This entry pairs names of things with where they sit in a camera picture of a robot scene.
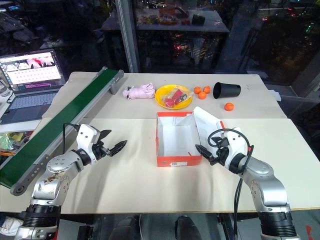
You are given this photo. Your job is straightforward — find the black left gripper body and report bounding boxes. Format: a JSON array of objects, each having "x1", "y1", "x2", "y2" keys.
[{"x1": 91, "y1": 131, "x2": 112, "y2": 161}]

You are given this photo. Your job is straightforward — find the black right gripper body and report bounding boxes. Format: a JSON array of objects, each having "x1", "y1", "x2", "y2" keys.
[{"x1": 209, "y1": 146, "x2": 230, "y2": 167}]

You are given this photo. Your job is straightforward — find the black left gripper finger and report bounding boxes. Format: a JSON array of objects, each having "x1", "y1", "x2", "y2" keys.
[
  {"x1": 99, "y1": 129, "x2": 112, "y2": 142},
  {"x1": 108, "y1": 139, "x2": 128, "y2": 157}
]

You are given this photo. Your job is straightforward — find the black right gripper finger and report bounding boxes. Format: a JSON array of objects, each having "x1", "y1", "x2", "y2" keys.
[{"x1": 194, "y1": 143, "x2": 214, "y2": 161}]

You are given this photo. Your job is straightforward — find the orange white shoe box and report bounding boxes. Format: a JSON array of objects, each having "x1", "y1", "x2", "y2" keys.
[{"x1": 155, "y1": 106, "x2": 229, "y2": 168}]

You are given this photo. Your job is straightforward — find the green conveyor belt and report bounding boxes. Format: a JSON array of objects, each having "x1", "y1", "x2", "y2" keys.
[{"x1": 0, "y1": 66, "x2": 125, "y2": 197}]

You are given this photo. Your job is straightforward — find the pink cloth toy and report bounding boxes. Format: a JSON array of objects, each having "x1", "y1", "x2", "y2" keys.
[{"x1": 122, "y1": 82, "x2": 156, "y2": 102}]

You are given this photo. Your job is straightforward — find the red items in clear bag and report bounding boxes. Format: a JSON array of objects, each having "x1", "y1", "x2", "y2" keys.
[{"x1": 160, "y1": 87, "x2": 194, "y2": 109}]

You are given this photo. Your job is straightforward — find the black plastic cup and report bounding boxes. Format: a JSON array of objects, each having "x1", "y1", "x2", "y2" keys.
[{"x1": 212, "y1": 81, "x2": 242, "y2": 100}]

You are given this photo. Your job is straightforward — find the yellow round plate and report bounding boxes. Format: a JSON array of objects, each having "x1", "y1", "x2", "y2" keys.
[{"x1": 154, "y1": 84, "x2": 194, "y2": 110}]

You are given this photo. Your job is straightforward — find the colourful clutter pile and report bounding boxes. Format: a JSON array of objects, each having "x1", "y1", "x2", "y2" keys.
[{"x1": 0, "y1": 130, "x2": 35, "y2": 158}]

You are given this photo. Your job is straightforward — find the grey open laptop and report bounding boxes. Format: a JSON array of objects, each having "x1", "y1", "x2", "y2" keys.
[{"x1": 0, "y1": 48, "x2": 67, "y2": 125}]

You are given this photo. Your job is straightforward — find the white crumpled cloth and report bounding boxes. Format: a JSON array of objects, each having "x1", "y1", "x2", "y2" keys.
[{"x1": 0, "y1": 215, "x2": 24, "y2": 237}]

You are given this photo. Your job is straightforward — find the grey background table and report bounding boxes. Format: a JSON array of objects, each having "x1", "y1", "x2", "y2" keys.
[{"x1": 100, "y1": 9, "x2": 231, "y2": 34}]

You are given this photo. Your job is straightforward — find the black background container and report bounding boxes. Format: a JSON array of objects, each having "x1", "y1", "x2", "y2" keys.
[{"x1": 191, "y1": 13, "x2": 206, "y2": 27}]

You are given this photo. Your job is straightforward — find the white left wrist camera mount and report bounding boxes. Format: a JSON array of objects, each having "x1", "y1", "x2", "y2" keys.
[{"x1": 75, "y1": 123, "x2": 101, "y2": 164}]

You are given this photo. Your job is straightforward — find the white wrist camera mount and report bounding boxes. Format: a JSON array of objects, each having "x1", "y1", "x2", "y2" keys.
[
  {"x1": 219, "y1": 126, "x2": 251, "y2": 171},
  {"x1": 75, "y1": 123, "x2": 101, "y2": 164}
]

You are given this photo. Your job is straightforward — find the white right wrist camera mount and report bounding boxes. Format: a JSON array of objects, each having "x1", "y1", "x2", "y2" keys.
[{"x1": 219, "y1": 126, "x2": 251, "y2": 171}]

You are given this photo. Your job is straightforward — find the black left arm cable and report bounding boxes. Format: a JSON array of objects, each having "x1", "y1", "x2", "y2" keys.
[{"x1": 62, "y1": 122, "x2": 81, "y2": 154}]

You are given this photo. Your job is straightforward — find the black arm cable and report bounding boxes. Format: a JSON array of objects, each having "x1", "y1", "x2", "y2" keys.
[
  {"x1": 207, "y1": 127, "x2": 255, "y2": 240},
  {"x1": 62, "y1": 122, "x2": 81, "y2": 154}
]

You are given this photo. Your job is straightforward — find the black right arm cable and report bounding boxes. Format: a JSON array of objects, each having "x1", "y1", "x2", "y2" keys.
[{"x1": 207, "y1": 127, "x2": 255, "y2": 240}]

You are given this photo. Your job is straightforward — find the grey window frame post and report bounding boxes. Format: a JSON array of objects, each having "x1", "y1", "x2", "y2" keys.
[{"x1": 115, "y1": 0, "x2": 140, "y2": 74}]

